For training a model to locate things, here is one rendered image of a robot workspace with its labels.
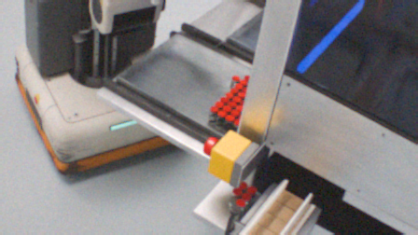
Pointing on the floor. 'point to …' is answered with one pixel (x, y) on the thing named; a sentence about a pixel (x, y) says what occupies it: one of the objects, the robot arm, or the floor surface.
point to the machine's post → (268, 74)
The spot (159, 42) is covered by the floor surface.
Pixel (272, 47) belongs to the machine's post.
